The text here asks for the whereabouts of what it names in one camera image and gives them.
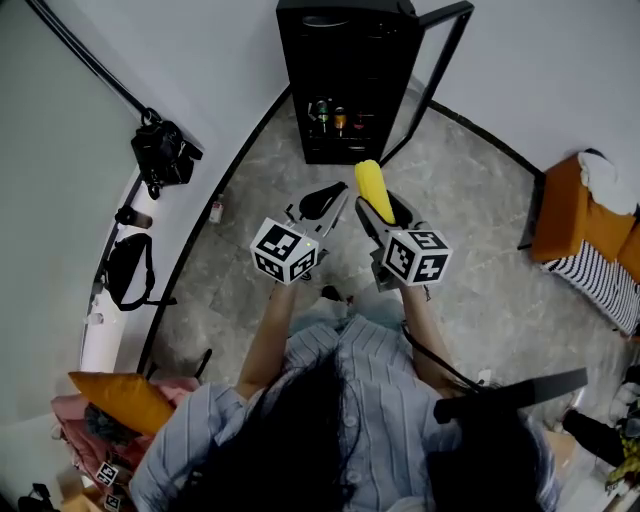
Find black glass-door fridge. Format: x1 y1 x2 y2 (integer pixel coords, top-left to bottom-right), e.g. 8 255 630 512
275 0 476 167

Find small black brown object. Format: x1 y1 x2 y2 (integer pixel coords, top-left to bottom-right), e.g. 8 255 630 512
114 205 154 228

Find black chair leg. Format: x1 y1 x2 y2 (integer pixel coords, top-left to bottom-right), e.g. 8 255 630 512
191 347 214 382

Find orange sofa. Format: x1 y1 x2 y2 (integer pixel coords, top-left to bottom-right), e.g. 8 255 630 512
529 153 640 274

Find black waist bag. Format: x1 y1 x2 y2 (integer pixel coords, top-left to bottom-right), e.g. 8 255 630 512
101 231 178 313

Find black flat bar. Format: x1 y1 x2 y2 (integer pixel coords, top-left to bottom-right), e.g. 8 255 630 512
432 367 589 426

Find person's legs and shoes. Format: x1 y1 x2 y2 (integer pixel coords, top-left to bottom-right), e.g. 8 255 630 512
294 282 404 331

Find black long bag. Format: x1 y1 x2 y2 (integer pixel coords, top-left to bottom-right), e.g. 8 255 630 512
561 409 632 470

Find black device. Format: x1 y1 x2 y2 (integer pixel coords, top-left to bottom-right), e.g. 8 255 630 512
16 481 62 512

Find black cable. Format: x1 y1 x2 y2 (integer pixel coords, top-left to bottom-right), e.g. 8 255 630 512
401 321 482 397

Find yellow corn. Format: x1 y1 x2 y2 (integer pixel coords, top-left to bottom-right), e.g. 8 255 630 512
354 159 397 225

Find person's striped blue shirt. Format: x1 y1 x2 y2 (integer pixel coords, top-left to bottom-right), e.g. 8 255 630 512
128 313 560 512

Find black white striped cloth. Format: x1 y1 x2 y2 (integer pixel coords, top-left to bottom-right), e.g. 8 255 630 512
538 238 640 337

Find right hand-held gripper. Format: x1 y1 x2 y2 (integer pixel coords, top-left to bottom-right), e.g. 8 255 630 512
354 191 454 293

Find grey knitted item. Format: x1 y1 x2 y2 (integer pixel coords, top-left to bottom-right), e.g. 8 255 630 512
83 403 127 445

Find pink cloth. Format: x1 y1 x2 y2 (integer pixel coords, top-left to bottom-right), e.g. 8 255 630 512
49 376 202 484

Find black hanging backpack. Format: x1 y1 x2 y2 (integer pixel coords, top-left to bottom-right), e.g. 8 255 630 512
130 106 205 202

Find black wall rail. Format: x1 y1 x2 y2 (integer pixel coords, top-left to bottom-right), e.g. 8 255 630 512
24 0 154 117

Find person's left forearm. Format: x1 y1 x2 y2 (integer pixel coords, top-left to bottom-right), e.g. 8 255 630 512
234 281 300 402

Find person's right forearm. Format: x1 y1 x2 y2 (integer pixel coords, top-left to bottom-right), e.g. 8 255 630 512
399 283 467 397

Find green bottle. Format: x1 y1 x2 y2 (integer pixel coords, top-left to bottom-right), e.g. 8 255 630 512
313 99 332 135

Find orange pillow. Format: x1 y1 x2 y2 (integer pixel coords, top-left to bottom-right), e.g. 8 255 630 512
67 370 177 437

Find white curved shelf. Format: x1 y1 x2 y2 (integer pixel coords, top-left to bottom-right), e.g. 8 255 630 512
79 168 154 374

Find yellow green toy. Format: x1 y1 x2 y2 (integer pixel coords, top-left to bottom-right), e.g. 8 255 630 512
603 433 640 497

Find black metal sofa frame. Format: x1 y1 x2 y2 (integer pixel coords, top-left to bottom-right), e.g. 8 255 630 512
516 171 547 252

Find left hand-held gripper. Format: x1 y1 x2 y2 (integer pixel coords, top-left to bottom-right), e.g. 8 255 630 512
249 180 351 287

